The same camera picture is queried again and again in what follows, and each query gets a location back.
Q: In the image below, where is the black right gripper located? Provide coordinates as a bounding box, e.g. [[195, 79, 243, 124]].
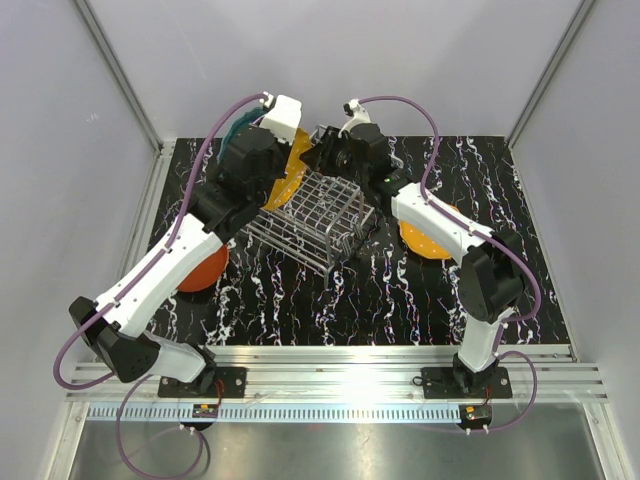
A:
[[299, 127, 368, 184]]

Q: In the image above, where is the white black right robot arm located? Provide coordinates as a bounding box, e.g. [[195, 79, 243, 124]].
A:
[[300, 123, 525, 397]]

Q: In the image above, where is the orange dotted scalloped plate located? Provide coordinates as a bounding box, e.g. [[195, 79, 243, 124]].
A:
[[263, 128, 311, 211]]

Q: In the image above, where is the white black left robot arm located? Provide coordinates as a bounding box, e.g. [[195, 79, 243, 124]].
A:
[[69, 119, 298, 397]]

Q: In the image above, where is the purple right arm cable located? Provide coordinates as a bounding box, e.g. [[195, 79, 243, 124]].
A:
[[357, 94, 542, 432]]

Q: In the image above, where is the orange round plastic plate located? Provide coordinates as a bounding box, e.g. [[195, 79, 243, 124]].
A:
[[177, 245, 229, 293]]

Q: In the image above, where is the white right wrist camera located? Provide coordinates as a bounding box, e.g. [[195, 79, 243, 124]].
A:
[[338, 98, 371, 137]]

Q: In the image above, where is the left small circuit board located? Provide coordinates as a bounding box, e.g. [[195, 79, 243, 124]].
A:
[[192, 404, 219, 419]]

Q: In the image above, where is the aluminium frame post right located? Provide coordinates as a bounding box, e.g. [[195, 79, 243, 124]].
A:
[[506, 0, 599, 149]]

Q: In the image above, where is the small circuit board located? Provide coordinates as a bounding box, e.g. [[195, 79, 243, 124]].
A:
[[192, 404, 219, 419], [463, 404, 493, 424]]

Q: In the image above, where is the silver wire dish rack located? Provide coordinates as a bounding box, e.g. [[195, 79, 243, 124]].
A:
[[243, 128, 376, 281]]

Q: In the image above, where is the teal scalloped plate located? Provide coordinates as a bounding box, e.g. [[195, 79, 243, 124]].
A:
[[217, 107, 264, 161]]

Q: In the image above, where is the right small circuit board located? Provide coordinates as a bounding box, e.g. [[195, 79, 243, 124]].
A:
[[463, 404, 493, 424]]

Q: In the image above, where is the aluminium frame rail left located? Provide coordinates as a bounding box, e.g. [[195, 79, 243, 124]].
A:
[[70, 0, 166, 213]]

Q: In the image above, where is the aluminium front mounting rail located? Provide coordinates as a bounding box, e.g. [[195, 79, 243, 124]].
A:
[[65, 346, 610, 425]]

